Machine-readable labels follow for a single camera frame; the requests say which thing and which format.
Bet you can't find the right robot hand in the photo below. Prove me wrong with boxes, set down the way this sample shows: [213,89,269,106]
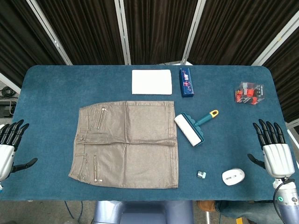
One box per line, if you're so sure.
[247,119,295,180]

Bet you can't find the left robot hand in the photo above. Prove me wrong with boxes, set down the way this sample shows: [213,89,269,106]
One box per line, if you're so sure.
[0,119,38,185]

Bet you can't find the blue handled lint roller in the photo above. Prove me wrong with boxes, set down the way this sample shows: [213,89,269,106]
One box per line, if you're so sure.
[174,109,220,147]

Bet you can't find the brown short skirt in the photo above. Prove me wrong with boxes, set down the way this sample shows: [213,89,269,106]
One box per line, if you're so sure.
[68,100,179,189]

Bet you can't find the black equipment box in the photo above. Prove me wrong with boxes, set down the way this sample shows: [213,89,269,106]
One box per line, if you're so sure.
[0,99,17,117]

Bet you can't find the white computer mouse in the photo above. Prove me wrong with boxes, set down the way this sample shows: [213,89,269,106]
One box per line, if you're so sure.
[221,168,245,186]

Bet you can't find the clear box with red parts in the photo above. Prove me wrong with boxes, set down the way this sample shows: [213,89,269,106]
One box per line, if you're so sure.
[233,81,266,105]

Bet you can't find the black pleated curtain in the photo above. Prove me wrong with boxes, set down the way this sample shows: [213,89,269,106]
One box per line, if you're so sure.
[188,0,299,65]
[263,35,299,123]
[0,0,69,87]
[123,0,199,65]
[36,0,125,65]

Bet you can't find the blue table cloth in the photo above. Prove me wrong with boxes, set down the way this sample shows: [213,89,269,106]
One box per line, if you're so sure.
[0,64,299,203]

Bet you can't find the dark blue printed box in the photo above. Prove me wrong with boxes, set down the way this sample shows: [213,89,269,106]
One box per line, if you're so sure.
[179,68,195,98]

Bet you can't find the blue-grey robot torso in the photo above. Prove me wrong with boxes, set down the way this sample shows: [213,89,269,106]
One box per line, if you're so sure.
[92,200,194,224]

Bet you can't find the white folded cloth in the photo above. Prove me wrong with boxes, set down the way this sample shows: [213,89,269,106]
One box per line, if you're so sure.
[131,69,173,96]

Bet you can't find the white partition frame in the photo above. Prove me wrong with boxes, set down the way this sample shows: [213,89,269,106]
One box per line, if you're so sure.
[0,72,21,94]
[251,16,299,66]
[181,0,206,66]
[285,120,299,144]
[114,0,132,65]
[26,0,72,66]

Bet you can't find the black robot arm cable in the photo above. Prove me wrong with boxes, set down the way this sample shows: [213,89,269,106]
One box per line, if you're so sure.
[272,182,285,224]

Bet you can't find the black coiled cables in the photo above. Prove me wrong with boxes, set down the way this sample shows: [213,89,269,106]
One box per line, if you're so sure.
[0,85,19,98]

